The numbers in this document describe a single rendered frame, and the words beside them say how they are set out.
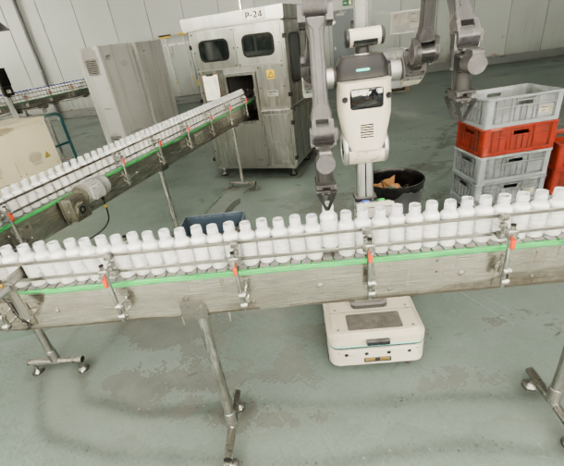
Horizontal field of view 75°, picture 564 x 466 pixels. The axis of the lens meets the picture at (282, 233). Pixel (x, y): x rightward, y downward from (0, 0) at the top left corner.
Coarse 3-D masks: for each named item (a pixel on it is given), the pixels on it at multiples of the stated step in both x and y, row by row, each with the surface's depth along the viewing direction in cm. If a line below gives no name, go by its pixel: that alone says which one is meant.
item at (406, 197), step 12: (384, 168) 306; (396, 168) 304; (408, 168) 299; (396, 180) 308; (408, 180) 302; (420, 180) 289; (384, 192) 273; (396, 192) 270; (408, 192) 270; (420, 192) 278; (408, 204) 276
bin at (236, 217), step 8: (192, 216) 191; (200, 216) 191; (208, 216) 191; (216, 216) 191; (224, 216) 191; (232, 216) 191; (240, 216) 191; (184, 224) 187; (192, 224) 193; (200, 224) 193; (208, 224) 193; (216, 224) 193; (184, 320) 158
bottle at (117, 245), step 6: (114, 234) 132; (114, 240) 130; (120, 240) 131; (114, 246) 131; (120, 246) 131; (126, 246) 133; (114, 252) 131; (114, 258) 133; (120, 258) 132; (126, 258) 133; (120, 264) 133; (126, 264) 134; (132, 264) 136; (126, 276) 136
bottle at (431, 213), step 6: (426, 204) 125; (432, 204) 123; (426, 210) 126; (432, 210) 124; (426, 216) 125; (432, 216) 124; (438, 216) 125; (426, 228) 127; (432, 228) 126; (438, 228) 128; (426, 234) 128; (432, 234) 127; (438, 234) 129; (426, 246) 130; (432, 246) 129
